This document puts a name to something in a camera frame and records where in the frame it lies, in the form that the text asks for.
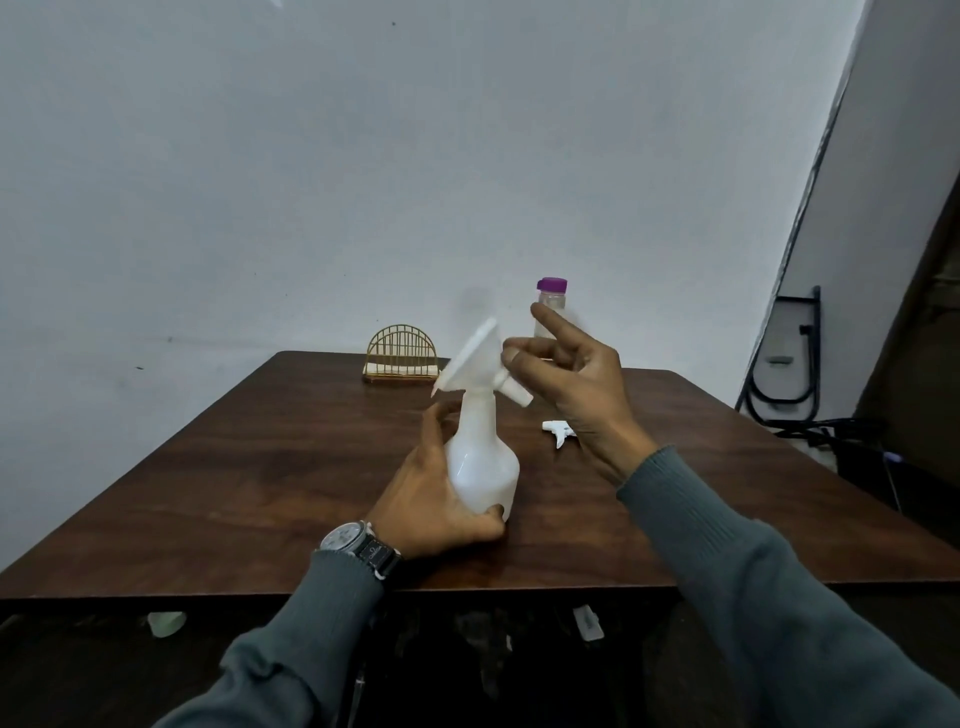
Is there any person's left hand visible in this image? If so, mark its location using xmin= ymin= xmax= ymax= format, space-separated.
xmin=365 ymin=397 xmax=508 ymax=562

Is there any person's right hand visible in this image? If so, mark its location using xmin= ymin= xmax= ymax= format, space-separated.
xmin=500 ymin=302 xmax=661 ymax=487

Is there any white plastic spray bottle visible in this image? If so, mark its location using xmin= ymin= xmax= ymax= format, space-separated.
xmin=443 ymin=386 xmax=521 ymax=524

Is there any clear glass bottle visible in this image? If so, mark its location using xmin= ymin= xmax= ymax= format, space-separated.
xmin=533 ymin=290 xmax=569 ymax=340

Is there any white plastic funnel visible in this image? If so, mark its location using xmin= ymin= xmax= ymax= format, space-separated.
xmin=431 ymin=315 xmax=535 ymax=410

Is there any white paper napkin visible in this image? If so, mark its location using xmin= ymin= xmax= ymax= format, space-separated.
xmin=365 ymin=358 xmax=436 ymax=379

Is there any person's right forearm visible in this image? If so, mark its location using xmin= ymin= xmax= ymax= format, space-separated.
xmin=616 ymin=446 xmax=960 ymax=728

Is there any person's left forearm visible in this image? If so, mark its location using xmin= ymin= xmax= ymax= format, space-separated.
xmin=153 ymin=551 xmax=388 ymax=728

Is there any dark wooden table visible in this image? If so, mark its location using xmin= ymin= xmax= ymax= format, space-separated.
xmin=0 ymin=350 xmax=960 ymax=601

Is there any black strap wristwatch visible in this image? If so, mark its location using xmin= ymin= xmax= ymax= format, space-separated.
xmin=318 ymin=521 xmax=403 ymax=584

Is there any gold wire napkin holder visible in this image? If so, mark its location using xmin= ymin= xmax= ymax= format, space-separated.
xmin=362 ymin=323 xmax=439 ymax=385

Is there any black folding chair frame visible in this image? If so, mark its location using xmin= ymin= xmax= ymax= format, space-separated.
xmin=738 ymin=286 xmax=823 ymax=425

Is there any dark wooden door frame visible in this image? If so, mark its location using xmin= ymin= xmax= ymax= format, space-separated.
xmin=854 ymin=172 xmax=960 ymax=481

